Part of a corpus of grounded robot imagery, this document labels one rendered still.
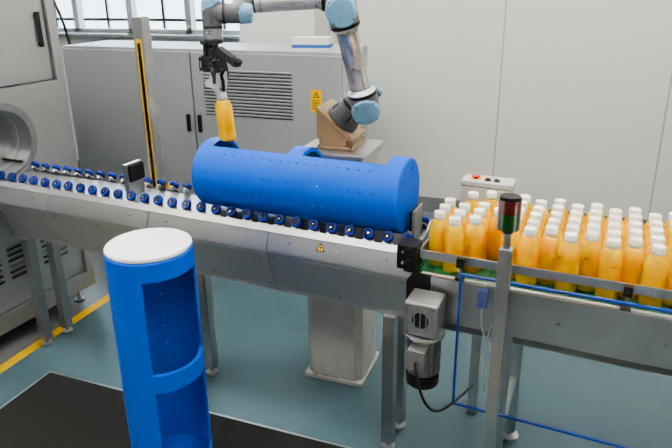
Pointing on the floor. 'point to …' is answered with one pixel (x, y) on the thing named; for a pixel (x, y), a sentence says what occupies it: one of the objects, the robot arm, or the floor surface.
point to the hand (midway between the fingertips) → (221, 92)
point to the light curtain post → (148, 97)
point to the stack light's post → (497, 345)
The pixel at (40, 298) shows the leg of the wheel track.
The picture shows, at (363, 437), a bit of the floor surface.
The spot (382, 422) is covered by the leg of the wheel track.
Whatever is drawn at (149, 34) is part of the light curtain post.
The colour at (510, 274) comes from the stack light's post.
